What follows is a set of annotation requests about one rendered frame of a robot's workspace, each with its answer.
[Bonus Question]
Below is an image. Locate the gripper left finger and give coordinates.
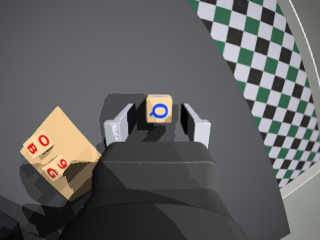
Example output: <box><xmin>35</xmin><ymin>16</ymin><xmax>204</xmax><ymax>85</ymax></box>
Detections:
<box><xmin>103</xmin><ymin>104</ymin><xmax>136</xmax><ymax>147</ymax></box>

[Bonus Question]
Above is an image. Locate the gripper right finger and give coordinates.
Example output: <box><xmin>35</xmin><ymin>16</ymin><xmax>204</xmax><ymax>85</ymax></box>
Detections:
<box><xmin>180</xmin><ymin>104</ymin><xmax>211</xmax><ymax>149</ymax></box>

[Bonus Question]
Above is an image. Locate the tan flat mat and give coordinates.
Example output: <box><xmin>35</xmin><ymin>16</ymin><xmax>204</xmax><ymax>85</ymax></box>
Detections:
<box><xmin>20</xmin><ymin>106</ymin><xmax>102</xmax><ymax>202</ymax></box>

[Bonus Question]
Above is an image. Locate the wooden letter block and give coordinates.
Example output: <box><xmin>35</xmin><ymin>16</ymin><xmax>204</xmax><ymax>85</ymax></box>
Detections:
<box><xmin>146</xmin><ymin>95</ymin><xmax>172</xmax><ymax>123</ymax></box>
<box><xmin>42</xmin><ymin>153</ymin><xmax>72</xmax><ymax>182</ymax></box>
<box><xmin>23</xmin><ymin>130</ymin><xmax>54</xmax><ymax>159</ymax></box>

